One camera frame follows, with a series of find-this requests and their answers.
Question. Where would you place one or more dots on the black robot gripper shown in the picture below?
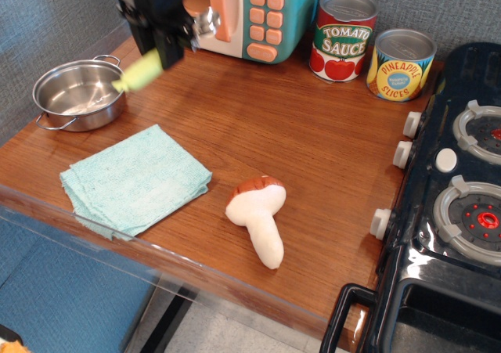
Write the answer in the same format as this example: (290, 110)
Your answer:
(172, 28)

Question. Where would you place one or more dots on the small stainless steel pot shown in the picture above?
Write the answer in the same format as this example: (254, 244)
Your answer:
(78, 96)

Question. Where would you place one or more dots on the light blue folded towel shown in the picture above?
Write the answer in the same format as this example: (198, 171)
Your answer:
(134, 184)

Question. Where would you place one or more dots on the tomato sauce can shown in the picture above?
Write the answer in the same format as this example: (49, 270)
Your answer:
(342, 33)

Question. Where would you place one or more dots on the teal toy microwave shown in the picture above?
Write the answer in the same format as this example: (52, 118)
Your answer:
(265, 31)

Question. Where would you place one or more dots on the clear acrylic barrier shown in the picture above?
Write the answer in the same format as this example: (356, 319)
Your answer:
(65, 293)

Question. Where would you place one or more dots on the pineapple slices can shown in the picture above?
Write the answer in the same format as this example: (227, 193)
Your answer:
(401, 62)

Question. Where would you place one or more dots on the spoon with yellow-green handle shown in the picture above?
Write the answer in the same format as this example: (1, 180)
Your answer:
(149, 67)

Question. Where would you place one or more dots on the plush white brown mushroom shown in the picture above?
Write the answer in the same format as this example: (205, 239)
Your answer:
(253, 204)

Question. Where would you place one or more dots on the black toy stove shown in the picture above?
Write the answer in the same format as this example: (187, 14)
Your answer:
(438, 276)

